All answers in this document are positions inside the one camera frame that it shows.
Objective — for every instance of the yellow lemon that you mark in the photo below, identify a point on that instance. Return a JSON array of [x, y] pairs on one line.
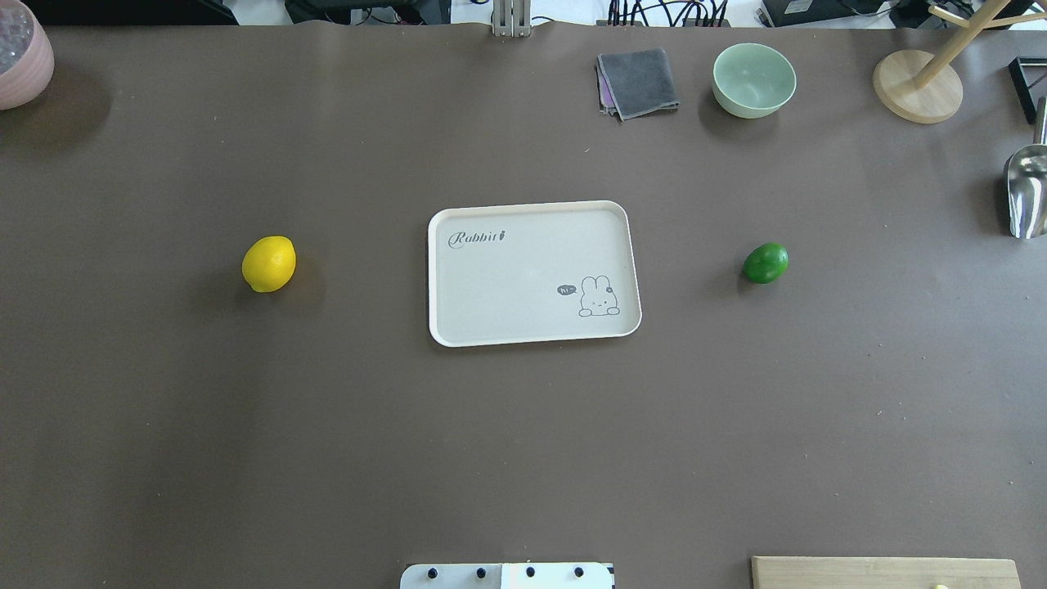
[[269, 264]]

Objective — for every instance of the cream rabbit tray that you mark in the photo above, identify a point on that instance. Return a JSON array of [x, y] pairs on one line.
[[512, 274]]

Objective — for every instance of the grey folded cloth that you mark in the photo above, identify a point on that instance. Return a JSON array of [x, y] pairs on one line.
[[634, 84]]

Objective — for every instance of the green lime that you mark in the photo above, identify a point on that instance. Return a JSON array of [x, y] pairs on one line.
[[766, 263]]

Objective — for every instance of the mint green bowl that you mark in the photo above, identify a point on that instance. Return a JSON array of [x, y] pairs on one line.
[[752, 80]]

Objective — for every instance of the wooden cutting board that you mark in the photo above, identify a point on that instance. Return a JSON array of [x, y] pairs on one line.
[[822, 572]]

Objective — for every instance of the wooden mug tree stand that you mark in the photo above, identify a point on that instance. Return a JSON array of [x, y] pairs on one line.
[[923, 88]]

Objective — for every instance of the metal scoop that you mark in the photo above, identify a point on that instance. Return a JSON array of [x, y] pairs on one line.
[[1025, 175]]

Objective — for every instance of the black wine glass rack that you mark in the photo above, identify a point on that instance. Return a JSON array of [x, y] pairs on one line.
[[1023, 85]]

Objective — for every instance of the pink ribbed bowl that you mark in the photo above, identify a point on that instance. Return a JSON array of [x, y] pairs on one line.
[[27, 58]]

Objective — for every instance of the aluminium frame post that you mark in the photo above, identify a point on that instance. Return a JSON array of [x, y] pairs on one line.
[[511, 18]]

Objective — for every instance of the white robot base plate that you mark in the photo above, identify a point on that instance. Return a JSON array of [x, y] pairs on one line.
[[566, 574]]

